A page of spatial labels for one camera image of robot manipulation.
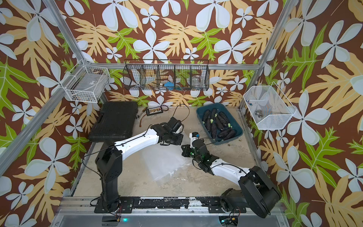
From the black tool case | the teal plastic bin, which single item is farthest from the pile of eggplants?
the black tool case

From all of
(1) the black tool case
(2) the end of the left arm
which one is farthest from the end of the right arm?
(1) the black tool case

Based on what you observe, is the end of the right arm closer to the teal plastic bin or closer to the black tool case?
the teal plastic bin

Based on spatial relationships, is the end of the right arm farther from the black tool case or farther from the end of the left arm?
the black tool case

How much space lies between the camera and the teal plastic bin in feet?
3.28

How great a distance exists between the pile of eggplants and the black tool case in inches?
22.7

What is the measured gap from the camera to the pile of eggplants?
101cm

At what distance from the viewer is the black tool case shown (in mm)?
953
